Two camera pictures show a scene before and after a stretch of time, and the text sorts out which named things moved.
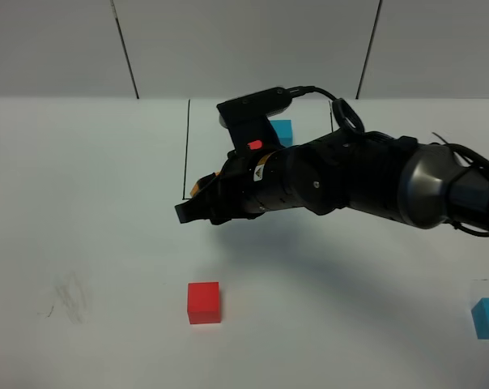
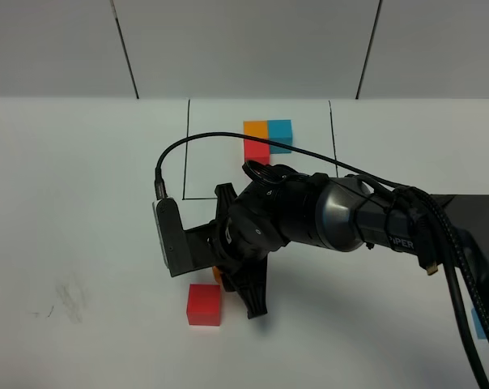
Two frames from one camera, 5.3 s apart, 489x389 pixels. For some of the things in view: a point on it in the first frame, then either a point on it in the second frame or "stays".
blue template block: x=284 y=130 stays
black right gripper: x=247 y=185 to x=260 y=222
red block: x=203 y=302 stays
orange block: x=197 y=185 to x=217 y=275
